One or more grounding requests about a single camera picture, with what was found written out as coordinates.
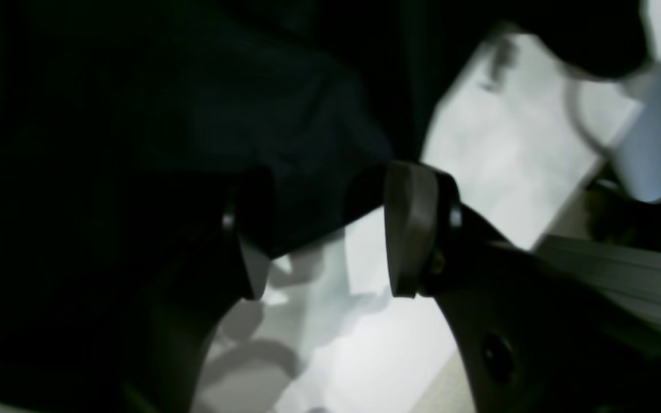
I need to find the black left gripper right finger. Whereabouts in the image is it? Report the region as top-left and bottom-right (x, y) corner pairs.
(384, 162), (661, 412)

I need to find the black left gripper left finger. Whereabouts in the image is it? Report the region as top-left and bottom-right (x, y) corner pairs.
(118, 167), (275, 412)

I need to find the black t-shirt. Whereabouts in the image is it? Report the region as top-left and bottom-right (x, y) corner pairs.
(0, 0), (652, 413)

